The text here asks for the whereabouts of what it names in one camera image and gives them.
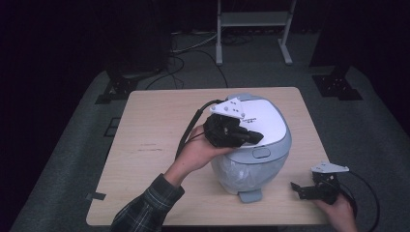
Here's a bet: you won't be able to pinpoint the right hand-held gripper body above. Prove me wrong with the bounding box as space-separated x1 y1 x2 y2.
309 161 351 206

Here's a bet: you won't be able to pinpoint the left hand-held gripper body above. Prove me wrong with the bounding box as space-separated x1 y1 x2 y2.
202 97 249 149

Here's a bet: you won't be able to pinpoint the person's right hand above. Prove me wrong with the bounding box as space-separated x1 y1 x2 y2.
311 193 360 232

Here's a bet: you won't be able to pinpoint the person's left hand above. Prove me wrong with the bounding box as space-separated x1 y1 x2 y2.
173 125 237 178

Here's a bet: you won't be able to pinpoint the black stand base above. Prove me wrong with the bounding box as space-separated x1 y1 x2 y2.
311 66 365 102
94 74 140 105

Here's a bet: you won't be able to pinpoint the dark floor hatch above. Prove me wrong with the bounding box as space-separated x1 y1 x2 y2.
102 117 121 138

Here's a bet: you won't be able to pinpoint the white metal stand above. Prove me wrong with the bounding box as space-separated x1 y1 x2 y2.
215 0 298 67

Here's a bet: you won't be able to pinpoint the grey tape strip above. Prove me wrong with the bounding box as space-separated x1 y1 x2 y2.
84 191 107 202

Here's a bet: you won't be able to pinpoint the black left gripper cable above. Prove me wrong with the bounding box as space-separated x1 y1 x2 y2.
174 99 226 160

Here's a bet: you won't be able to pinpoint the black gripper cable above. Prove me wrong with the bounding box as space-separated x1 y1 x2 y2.
337 170 382 232
174 99 226 160

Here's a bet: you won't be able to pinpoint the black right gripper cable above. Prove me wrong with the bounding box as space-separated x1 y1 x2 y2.
337 170 382 232

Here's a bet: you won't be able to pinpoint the black floor cables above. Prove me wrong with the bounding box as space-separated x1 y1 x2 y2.
144 30 230 91

